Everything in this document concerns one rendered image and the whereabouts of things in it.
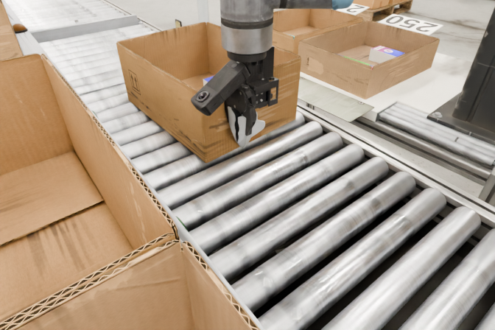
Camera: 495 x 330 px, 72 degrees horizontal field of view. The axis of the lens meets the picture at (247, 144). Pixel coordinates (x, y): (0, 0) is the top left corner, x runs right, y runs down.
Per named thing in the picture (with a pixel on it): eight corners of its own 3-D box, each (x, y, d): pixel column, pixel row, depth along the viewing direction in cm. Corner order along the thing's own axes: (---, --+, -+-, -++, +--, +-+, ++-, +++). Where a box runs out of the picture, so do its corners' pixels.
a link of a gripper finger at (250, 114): (256, 136, 68) (257, 96, 62) (250, 139, 67) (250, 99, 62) (242, 127, 71) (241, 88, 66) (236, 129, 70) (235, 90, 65)
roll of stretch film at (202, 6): (205, 37, 378) (201, -12, 349) (212, 39, 373) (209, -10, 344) (197, 40, 371) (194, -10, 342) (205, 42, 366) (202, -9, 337)
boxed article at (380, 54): (392, 69, 115) (396, 57, 113) (367, 60, 122) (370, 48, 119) (401, 65, 118) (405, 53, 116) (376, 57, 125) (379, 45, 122)
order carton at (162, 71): (297, 118, 90) (303, 56, 80) (205, 164, 74) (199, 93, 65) (210, 73, 114) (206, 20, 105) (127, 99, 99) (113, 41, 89)
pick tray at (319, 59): (432, 67, 118) (442, 38, 112) (365, 100, 99) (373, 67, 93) (363, 46, 136) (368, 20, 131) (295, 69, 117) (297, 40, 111)
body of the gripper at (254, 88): (278, 107, 69) (281, 48, 62) (244, 120, 64) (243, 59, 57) (255, 93, 73) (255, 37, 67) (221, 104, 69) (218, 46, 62)
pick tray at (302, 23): (359, 43, 139) (364, 17, 133) (292, 65, 120) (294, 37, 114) (308, 26, 157) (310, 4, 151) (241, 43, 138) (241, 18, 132)
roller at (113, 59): (183, 54, 142) (182, 43, 139) (47, 88, 116) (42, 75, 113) (177, 51, 145) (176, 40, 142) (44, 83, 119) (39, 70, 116)
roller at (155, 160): (293, 118, 99) (292, 102, 97) (116, 194, 73) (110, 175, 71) (281, 113, 103) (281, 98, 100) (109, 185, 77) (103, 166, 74)
